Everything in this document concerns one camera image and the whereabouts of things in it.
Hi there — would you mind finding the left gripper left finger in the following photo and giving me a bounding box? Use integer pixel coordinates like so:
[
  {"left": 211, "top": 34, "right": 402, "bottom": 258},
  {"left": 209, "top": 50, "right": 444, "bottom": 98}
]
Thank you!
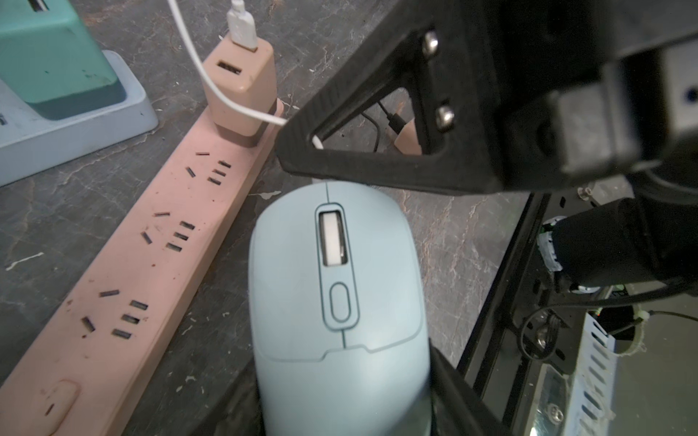
[{"left": 429, "top": 343, "right": 511, "bottom": 435}]

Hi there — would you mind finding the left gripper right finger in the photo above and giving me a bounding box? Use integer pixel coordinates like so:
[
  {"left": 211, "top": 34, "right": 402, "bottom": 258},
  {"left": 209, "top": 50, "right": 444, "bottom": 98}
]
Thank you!
[{"left": 276, "top": 1, "right": 697, "bottom": 196}]

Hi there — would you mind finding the light blue mouse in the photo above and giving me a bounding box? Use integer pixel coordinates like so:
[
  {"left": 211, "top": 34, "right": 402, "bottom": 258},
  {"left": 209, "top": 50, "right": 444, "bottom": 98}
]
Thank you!
[{"left": 248, "top": 181, "right": 433, "bottom": 435}]

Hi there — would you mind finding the pink charger plug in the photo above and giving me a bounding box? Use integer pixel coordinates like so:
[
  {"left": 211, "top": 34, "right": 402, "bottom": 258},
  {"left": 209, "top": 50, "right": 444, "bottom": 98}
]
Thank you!
[{"left": 203, "top": 36, "right": 277, "bottom": 147}]

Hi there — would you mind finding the pink power strip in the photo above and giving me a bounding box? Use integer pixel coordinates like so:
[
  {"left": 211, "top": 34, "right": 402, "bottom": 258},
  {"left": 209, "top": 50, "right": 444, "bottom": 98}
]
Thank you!
[{"left": 1, "top": 111, "right": 278, "bottom": 435}]

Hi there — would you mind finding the teal charger cube right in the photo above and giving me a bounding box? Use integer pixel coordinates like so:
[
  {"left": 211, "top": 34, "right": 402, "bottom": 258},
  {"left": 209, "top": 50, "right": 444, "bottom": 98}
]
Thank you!
[{"left": 1, "top": 1, "right": 125, "bottom": 119}]

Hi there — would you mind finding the blue power strip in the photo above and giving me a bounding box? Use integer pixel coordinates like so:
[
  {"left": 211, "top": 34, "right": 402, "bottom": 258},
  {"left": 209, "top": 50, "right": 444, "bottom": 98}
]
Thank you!
[{"left": 1, "top": 50, "right": 158, "bottom": 185}]

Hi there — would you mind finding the grey cable duct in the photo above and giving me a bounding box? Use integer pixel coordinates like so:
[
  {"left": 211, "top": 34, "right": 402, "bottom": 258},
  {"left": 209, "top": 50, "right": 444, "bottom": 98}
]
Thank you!
[{"left": 562, "top": 314, "right": 618, "bottom": 436}]

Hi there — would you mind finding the white usb cable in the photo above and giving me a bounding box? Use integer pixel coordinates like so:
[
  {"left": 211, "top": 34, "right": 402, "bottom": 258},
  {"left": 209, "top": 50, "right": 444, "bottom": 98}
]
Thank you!
[{"left": 165, "top": 0, "right": 325, "bottom": 151}]

